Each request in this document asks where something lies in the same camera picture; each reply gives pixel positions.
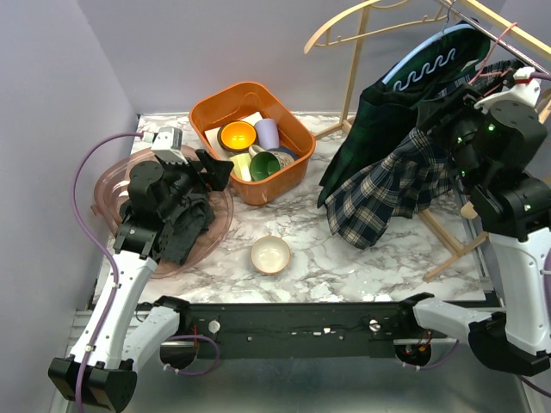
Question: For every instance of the grey dotted skirt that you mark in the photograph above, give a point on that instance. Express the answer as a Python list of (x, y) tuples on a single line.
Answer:
[(169, 238)]

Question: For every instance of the wooden clothes rack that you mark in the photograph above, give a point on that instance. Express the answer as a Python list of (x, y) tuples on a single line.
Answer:
[(521, 35)]

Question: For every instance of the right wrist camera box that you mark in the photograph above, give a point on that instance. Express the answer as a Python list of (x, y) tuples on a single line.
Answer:
[(526, 89)]

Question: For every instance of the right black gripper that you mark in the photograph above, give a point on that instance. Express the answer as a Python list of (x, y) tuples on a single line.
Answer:
[(430, 111)]

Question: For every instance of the lavender cup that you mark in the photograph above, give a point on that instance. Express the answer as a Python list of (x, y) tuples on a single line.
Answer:
[(267, 134)]

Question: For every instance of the light blue hanger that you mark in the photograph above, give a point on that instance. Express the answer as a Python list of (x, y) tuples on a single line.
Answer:
[(425, 58)]

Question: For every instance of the small white ceramic bowl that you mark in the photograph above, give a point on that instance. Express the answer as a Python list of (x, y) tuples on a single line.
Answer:
[(270, 255)]

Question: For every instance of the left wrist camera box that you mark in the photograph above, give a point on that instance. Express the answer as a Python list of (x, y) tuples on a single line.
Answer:
[(166, 144)]

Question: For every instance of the green cup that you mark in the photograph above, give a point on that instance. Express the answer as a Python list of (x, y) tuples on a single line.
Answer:
[(263, 165)]

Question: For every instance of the navy plaid skirt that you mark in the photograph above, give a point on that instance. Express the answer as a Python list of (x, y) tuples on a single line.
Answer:
[(405, 181)]

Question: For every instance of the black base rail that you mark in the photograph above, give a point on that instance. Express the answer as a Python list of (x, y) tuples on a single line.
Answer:
[(296, 331)]

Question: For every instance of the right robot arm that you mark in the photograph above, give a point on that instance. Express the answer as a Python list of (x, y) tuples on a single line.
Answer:
[(491, 148)]

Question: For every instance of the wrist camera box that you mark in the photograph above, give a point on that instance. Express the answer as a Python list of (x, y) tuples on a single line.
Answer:
[(526, 89), (166, 144)]

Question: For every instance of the orange plastic bin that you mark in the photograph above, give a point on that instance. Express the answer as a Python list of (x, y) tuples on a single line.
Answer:
[(244, 99)]

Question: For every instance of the orange bowl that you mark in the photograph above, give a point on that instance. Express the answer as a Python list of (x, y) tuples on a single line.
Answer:
[(237, 136)]

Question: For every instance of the white paper sheet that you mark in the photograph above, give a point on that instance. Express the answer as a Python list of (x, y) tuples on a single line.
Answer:
[(212, 134)]

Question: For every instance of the dark green plaid skirt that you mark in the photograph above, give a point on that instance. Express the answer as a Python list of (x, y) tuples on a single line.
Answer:
[(384, 117)]

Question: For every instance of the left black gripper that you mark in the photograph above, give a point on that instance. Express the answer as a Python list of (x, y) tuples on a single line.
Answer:
[(216, 175)]

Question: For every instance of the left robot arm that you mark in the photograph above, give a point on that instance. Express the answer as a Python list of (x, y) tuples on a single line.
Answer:
[(167, 209)]

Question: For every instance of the beige empty hanger left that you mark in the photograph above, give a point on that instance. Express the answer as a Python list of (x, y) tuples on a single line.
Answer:
[(371, 18)]

